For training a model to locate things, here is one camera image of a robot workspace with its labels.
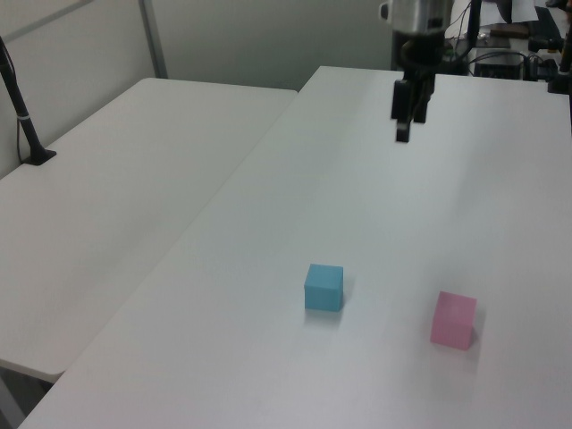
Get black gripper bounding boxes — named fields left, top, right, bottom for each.
left=391, top=31, right=451, bottom=144

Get blue foam cube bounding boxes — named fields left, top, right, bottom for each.
left=304, top=263, right=345, bottom=313

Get pink foam cube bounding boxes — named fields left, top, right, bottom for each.
left=429, top=290, right=478, bottom=350

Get black electronics box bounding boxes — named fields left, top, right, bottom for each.
left=472, top=51, right=525, bottom=80

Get thin black upright pole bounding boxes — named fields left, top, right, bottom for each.
left=466, top=0, right=483, bottom=76

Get white paper sheets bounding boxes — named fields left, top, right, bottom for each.
left=494, top=0, right=541, bottom=24

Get black device on bench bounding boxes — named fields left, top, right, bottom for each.
left=526, top=37, right=565, bottom=55

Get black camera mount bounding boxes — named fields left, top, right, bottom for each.
left=545, top=29, right=572, bottom=96

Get black camera pole with base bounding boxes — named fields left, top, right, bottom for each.
left=0, top=35, right=58, bottom=168

